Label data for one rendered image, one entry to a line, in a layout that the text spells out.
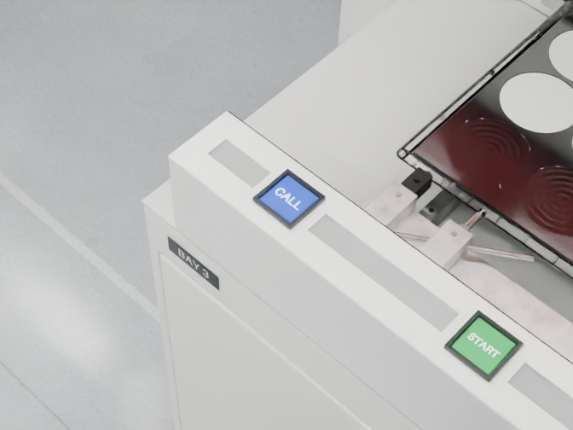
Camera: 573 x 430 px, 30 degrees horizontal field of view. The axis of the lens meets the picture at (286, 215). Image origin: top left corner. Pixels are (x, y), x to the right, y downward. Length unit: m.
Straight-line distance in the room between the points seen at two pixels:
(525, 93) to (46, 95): 1.47
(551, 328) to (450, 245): 0.14
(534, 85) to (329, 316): 0.43
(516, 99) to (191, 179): 0.43
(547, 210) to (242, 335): 0.41
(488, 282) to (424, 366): 0.18
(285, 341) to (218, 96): 1.34
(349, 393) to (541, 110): 0.42
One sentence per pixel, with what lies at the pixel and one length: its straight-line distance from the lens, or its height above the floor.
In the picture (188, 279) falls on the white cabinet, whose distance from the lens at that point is 1.38.
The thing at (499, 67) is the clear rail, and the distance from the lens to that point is 1.40.
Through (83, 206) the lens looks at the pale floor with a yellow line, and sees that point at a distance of 2.37.
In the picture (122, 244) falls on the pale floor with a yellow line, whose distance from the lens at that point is 2.30.
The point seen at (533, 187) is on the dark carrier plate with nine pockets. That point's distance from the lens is 1.28.
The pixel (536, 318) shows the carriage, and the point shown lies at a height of 0.88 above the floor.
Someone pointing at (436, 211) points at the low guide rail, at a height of 0.85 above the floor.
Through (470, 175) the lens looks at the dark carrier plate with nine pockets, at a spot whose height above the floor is 0.90.
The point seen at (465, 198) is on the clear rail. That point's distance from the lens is 1.25.
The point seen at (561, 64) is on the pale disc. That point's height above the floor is 0.90.
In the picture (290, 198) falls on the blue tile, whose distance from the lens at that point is 1.15.
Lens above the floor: 1.88
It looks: 54 degrees down
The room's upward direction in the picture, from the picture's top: 2 degrees clockwise
